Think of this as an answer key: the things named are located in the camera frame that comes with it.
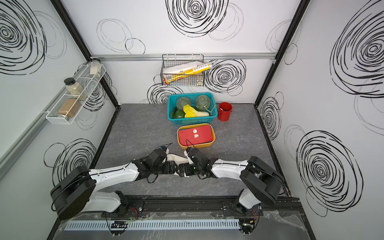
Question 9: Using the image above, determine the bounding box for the yellow white cabbage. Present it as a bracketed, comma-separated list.
[183, 105, 210, 118]

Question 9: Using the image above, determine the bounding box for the white slotted cable duct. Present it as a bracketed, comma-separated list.
[64, 219, 240, 232]

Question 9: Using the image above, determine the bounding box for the green melon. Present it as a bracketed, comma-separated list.
[195, 95, 212, 111]
[177, 97, 192, 111]

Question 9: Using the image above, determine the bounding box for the white wrap box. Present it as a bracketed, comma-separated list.
[163, 61, 204, 74]

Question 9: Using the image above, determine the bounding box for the green pepper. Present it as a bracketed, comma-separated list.
[172, 110, 185, 119]

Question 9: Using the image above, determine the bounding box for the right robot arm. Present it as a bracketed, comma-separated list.
[176, 148, 284, 210]

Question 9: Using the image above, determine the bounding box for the white wire wall shelf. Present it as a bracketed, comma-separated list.
[46, 62, 108, 131]

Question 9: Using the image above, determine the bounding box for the red cup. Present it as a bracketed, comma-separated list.
[218, 102, 233, 122]

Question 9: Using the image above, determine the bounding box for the red envelope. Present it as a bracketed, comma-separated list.
[178, 125, 214, 146]

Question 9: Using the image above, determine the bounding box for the white envelope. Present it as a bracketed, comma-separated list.
[167, 154, 193, 165]

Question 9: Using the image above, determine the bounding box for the black lid spice jar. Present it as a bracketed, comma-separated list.
[64, 78, 84, 97]

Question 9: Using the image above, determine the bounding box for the yellow foil roll box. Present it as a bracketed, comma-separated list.
[163, 63, 212, 85]

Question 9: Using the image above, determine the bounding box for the left green melon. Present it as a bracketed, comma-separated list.
[177, 97, 192, 111]

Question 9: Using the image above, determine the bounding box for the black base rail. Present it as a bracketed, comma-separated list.
[58, 196, 302, 220]

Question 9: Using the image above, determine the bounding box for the right green melon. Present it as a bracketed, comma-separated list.
[195, 95, 212, 111]

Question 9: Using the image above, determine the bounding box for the black wire wall basket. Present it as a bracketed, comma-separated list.
[160, 54, 205, 87]

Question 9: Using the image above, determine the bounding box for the clear lid jar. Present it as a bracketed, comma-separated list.
[90, 58, 102, 78]

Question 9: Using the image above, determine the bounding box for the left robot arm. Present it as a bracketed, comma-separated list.
[51, 146, 179, 220]

